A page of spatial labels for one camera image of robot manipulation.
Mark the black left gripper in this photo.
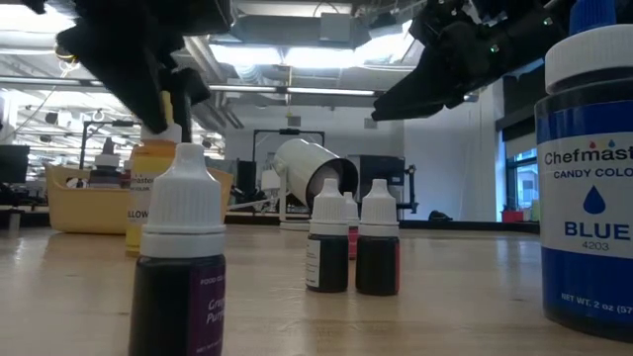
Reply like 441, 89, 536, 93
56, 0, 233, 144

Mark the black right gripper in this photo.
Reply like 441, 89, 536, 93
371, 0, 520, 123

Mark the purple food colouring bottle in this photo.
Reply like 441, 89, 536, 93
88, 136, 124, 190

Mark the yellow food colouring bottle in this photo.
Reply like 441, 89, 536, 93
125, 91, 183, 258

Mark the grape purple dropper bottle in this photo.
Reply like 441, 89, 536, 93
129, 142, 227, 356

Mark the blue food colouring bottle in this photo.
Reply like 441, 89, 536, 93
534, 0, 633, 343

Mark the ceiling light strip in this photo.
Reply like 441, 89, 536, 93
207, 83, 377, 98

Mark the black cabinet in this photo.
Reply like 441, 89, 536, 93
345, 153, 420, 223

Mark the grey ceiling box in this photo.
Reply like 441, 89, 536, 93
318, 12, 353, 44

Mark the white spotlight lamp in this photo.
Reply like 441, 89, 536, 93
270, 137, 360, 232

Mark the yellow plastic bin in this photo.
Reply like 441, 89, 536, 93
44, 162, 234, 235

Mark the black monitor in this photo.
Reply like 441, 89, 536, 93
0, 144, 31, 184

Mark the black aluminium rig frame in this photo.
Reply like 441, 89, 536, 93
225, 211, 541, 234

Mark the black stand frame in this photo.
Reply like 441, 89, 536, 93
251, 128, 327, 164

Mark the white lamp cable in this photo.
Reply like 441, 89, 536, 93
227, 196, 284, 212

